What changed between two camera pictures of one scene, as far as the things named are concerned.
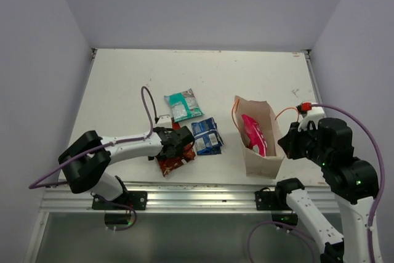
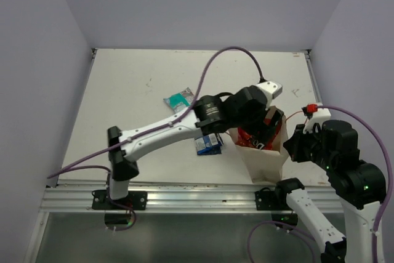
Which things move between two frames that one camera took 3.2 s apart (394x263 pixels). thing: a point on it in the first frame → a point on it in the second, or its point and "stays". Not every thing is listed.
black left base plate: x=138 y=200 stays
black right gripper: x=290 y=139 stays
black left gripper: x=178 y=152 → x=261 y=130
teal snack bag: x=183 y=105 stays
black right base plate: x=267 y=200 stays
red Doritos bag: x=186 y=153 → x=242 y=138
